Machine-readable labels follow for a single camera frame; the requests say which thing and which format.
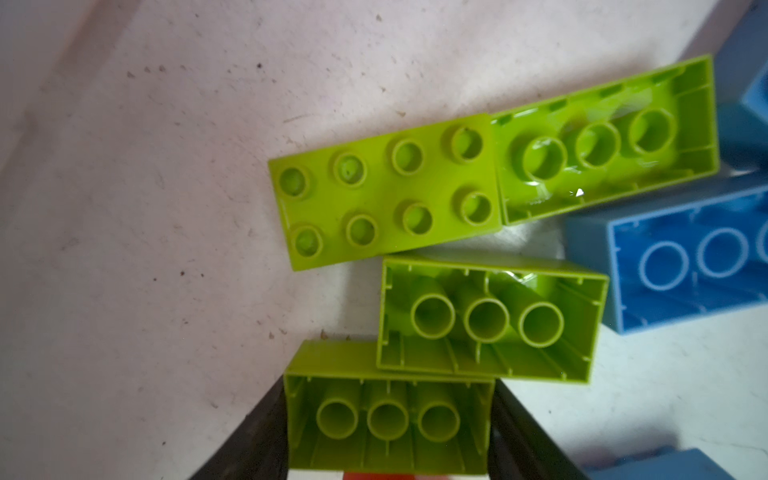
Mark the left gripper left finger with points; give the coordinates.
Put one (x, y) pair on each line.
(258, 448)

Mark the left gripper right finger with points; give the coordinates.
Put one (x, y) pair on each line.
(519, 447)

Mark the green lego pile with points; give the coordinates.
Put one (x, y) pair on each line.
(346, 414)
(489, 315)

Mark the blue lego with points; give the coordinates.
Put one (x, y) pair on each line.
(741, 91)
(679, 255)
(665, 463)

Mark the red lego lower center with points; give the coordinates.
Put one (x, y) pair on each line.
(382, 476)

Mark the blue lego under pile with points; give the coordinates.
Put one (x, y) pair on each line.
(679, 255)

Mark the green lego long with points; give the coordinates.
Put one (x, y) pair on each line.
(478, 174)

